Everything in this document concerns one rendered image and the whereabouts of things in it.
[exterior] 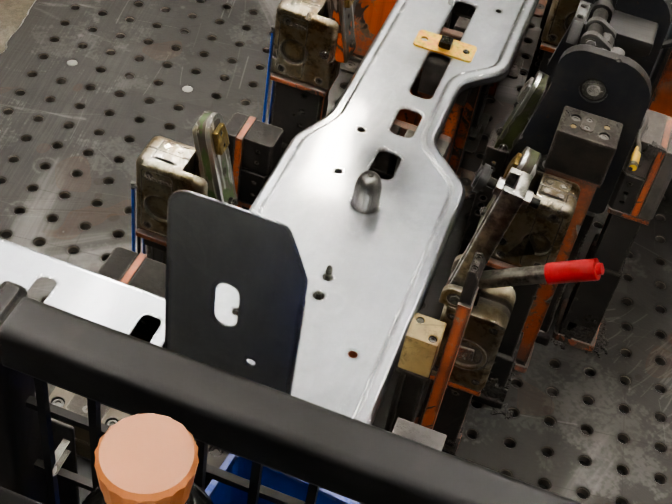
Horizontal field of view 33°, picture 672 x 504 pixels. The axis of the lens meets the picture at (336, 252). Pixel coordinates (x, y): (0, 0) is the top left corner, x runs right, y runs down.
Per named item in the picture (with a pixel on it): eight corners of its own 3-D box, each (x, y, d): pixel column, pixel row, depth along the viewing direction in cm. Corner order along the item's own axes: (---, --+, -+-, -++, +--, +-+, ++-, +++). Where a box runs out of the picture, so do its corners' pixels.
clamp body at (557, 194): (447, 344, 158) (509, 146, 131) (525, 372, 157) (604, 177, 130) (428, 393, 152) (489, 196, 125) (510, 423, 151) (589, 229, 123)
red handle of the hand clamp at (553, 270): (456, 260, 118) (603, 245, 110) (463, 276, 119) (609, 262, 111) (445, 288, 115) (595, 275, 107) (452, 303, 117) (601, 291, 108)
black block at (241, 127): (214, 254, 165) (224, 98, 143) (282, 279, 163) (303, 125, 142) (191, 292, 159) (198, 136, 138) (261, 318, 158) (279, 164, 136)
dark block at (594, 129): (485, 331, 161) (565, 103, 130) (533, 348, 160) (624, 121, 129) (476, 357, 157) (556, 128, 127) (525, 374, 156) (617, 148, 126)
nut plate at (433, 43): (477, 48, 156) (479, 41, 155) (470, 63, 153) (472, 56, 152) (419, 30, 157) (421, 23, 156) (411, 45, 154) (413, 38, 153)
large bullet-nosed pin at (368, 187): (354, 200, 134) (362, 159, 130) (379, 209, 134) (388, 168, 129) (346, 217, 132) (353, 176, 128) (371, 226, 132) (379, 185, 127)
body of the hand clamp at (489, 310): (403, 448, 145) (458, 266, 120) (454, 467, 144) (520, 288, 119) (389, 485, 141) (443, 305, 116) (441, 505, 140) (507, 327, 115)
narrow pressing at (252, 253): (165, 438, 107) (171, 178, 82) (278, 481, 105) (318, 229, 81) (162, 443, 107) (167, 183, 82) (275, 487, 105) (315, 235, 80)
